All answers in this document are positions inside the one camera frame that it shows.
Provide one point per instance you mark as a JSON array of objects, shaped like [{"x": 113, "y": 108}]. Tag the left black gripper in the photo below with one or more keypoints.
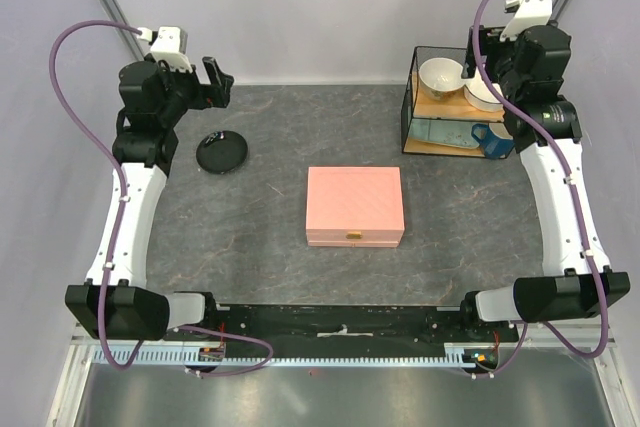
[{"x": 221, "y": 82}]

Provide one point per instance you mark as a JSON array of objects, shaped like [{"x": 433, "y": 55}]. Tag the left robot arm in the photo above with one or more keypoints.
[{"x": 113, "y": 302}]

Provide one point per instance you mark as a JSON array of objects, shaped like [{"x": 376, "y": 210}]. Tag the black round plate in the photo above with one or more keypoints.
[{"x": 222, "y": 156}]

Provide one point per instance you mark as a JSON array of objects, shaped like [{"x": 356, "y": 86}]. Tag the white scalloped bowl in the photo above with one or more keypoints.
[{"x": 479, "y": 96}]

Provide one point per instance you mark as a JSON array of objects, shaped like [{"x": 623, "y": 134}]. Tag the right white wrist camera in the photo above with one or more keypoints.
[{"x": 526, "y": 14}]

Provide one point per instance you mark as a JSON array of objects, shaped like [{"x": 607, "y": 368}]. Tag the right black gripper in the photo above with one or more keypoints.
[{"x": 492, "y": 46}]

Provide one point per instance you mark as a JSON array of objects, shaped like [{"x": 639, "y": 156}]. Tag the blue slotted cable duct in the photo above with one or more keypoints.
[{"x": 199, "y": 358}]

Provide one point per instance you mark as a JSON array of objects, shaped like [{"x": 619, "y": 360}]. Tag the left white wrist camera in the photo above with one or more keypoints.
[{"x": 168, "y": 44}]

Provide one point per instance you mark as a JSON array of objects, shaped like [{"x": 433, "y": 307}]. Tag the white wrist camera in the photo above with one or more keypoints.
[
  {"x": 168, "y": 44},
  {"x": 526, "y": 14}
]

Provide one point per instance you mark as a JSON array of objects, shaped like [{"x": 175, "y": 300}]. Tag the jewelry on black plate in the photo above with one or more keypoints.
[{"x": 216, "y": 137}]

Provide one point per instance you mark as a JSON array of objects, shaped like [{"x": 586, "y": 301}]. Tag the pink jewelry box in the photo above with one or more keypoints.
[{"x": 354, "y": 207}]

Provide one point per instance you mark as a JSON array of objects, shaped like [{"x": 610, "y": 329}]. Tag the black wire shelf rack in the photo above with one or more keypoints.
[{"x": 416, "y": 104}]

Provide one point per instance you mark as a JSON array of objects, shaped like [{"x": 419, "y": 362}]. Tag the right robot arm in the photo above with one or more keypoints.
[{"x": 577, "y": 280}]

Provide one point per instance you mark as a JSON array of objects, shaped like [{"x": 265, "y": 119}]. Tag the dark blue mug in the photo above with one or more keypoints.
[{"x": 493, "y": 139}]

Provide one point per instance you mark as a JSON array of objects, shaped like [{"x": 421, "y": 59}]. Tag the light blue tray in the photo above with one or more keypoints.
[{"x": 452, "y": 133}]

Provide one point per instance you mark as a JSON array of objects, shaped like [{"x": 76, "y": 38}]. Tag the white round bowl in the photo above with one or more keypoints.
[{"x": 441, "y": 78}]

